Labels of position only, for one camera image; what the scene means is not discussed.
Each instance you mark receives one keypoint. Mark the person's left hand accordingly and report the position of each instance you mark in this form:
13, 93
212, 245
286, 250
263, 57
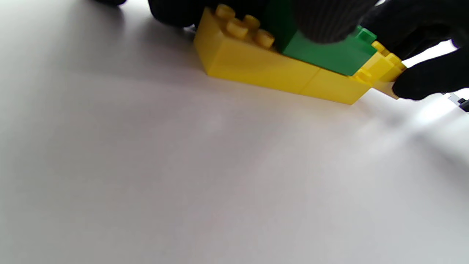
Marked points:
329, 22

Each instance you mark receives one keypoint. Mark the person's right hand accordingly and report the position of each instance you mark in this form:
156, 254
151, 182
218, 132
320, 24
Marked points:
432, 79

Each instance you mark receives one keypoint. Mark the green lego brick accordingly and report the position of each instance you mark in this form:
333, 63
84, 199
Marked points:
326, 57

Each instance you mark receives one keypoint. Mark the black right wrist module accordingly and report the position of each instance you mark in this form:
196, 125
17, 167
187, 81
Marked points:
464, 105

